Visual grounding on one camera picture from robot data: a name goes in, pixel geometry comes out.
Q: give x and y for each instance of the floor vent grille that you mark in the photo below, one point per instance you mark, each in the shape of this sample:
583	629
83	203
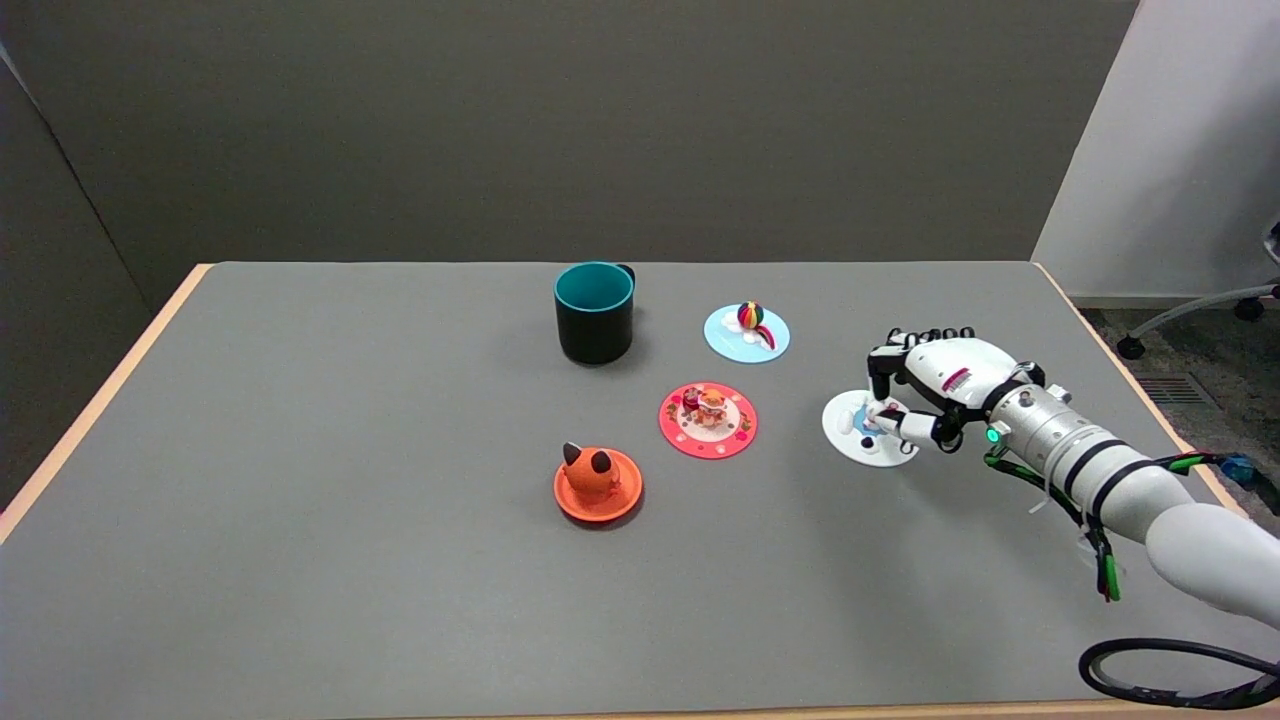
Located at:
1172	390

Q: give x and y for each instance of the orange cat cup lid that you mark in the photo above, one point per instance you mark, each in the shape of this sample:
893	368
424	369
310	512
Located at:
597	485

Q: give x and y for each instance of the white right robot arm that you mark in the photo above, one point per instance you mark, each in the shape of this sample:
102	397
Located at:
1130	480

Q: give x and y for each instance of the black mug teal inside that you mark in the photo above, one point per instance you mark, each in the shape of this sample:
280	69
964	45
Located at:
592	325

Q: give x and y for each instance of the office chair base with casters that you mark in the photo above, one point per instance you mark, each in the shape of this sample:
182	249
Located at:
1195	305

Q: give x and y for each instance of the white cup lid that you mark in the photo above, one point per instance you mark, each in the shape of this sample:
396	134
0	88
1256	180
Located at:
850	440

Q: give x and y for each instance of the red cup lid with figures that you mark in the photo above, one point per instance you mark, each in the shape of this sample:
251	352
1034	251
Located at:
708	425

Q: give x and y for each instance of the light blue balloon cup lid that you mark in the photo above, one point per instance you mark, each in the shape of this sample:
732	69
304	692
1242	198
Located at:
745	335

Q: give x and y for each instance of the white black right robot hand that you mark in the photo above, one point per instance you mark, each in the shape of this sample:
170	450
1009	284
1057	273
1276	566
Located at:
960	370

